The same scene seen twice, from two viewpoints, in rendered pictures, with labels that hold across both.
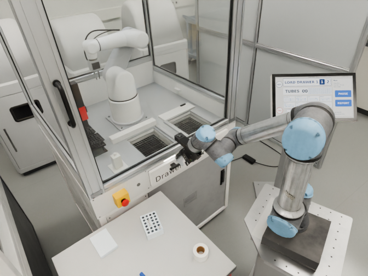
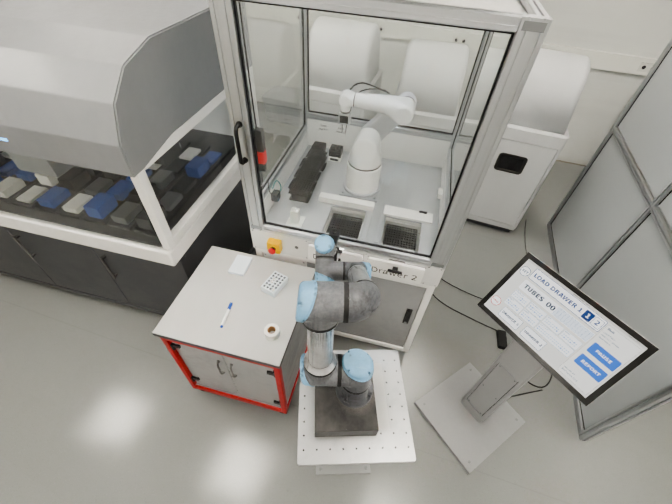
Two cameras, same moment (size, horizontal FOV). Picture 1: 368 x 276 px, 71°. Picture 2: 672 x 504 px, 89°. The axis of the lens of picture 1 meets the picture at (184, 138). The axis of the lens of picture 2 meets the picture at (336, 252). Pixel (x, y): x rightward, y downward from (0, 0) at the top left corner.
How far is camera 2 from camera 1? 0.93 m
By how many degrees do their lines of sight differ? 37
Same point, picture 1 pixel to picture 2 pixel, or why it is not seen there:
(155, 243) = (262, 297)
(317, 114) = (329, 292)
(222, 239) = not seen: hidden behind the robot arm
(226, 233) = not seen: hidden behind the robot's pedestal
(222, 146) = (327, 266)
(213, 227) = not seen: hidden behind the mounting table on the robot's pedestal
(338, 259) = (344, 457)
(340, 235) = (379, 452)
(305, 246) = (327, 413)
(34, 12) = (232, 65)
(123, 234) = (256, 272)
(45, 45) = (236, 92)
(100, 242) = (238, 263)
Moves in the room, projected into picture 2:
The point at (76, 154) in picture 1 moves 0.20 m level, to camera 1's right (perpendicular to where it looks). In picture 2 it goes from (246, 186) to (269, 208)
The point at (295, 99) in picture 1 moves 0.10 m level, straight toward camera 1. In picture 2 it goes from (527, 305) to (506, 308)
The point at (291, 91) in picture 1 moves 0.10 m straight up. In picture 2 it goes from (531, 291) to (543, 276)
